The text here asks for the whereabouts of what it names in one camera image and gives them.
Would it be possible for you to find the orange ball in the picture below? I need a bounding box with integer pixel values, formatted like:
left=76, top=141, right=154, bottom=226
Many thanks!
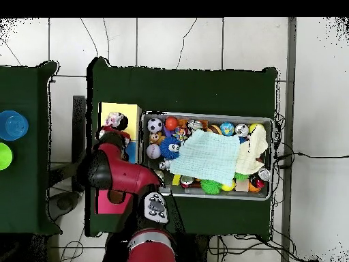
left=164, top=116, right=179, bottom=131

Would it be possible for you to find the black and white soccer ball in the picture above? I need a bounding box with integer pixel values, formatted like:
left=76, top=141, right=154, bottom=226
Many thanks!
left=147, top=117, right=164, bottom=134

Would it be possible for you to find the green plastic cup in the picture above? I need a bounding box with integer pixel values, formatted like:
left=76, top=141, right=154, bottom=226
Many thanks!
left=0, top=142, right=14, bottom=171

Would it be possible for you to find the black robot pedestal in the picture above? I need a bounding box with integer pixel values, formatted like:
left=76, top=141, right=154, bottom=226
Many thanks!
left=177, top=234, right=211, bottom=262

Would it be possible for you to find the colourful paper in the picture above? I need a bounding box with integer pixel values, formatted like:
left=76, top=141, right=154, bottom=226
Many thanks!
left=104, top=111, right=124, bottom=128

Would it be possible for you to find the shallow metal mesh bin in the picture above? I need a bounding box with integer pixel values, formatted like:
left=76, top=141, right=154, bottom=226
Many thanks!
left=137, top=110, right=274, bottom=201

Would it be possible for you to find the dark green tablecloth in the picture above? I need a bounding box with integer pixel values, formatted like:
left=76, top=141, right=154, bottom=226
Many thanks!
left=85, top=56, right=279, bottom=237
left=0, top=61, right=62, bottom=237

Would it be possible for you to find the cream muslin cloth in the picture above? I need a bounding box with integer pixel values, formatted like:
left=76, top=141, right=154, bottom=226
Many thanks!
left=234, top=123, right=269, bottom=175

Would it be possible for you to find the wooden box with three holes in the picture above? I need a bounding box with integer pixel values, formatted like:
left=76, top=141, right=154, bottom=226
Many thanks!
left=95, top=102, right=143, bottom=214

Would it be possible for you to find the white baseball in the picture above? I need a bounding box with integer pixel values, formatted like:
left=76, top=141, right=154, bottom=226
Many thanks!
left=146, top=143, right=162, bottom=160

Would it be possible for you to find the blue plastic cup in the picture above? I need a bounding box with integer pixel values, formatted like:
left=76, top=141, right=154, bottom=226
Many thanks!
left=0, top=110, right=29, bottom=142

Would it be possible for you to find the blue fuzzy toy with eyes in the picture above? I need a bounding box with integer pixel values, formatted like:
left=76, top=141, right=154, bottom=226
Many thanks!
left=159, top=135, right=182, bottom=160

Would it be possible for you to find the light blue muslin cloth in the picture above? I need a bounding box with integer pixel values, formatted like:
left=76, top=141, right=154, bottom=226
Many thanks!
left=169, top=128, right=241, bottom=186

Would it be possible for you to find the black cable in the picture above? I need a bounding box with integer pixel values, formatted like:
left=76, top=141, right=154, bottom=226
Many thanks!
left=275, top=151, right=349, bottom=170

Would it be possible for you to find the globe print ball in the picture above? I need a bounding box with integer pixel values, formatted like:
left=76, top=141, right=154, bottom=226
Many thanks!
left=219, top=121, right=236, bottom=136

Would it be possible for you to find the green spiky ball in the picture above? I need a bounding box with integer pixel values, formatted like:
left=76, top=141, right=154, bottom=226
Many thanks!
left=200, top=179, right=223, bottom=196

